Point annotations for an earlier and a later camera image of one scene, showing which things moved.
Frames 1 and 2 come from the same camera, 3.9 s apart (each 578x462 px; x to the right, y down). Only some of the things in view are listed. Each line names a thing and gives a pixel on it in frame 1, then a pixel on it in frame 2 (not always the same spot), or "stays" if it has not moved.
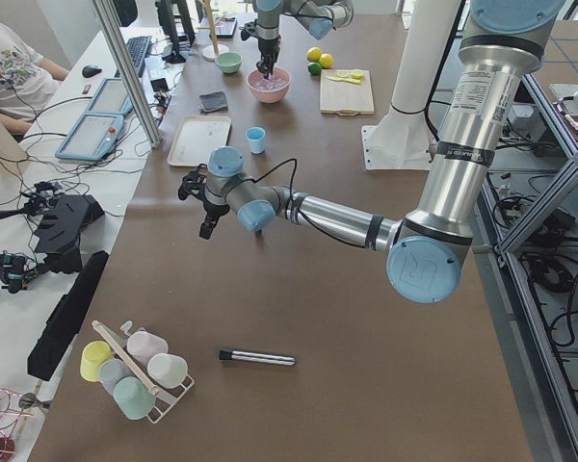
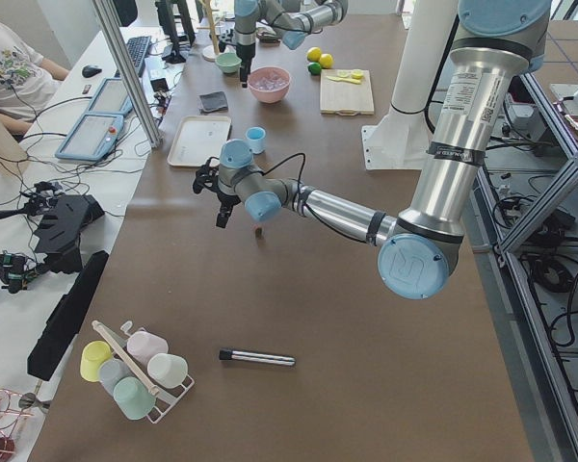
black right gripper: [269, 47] to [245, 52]
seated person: [16, 83] stays
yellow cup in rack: [92, 355] stays
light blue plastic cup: [256, 140] stays
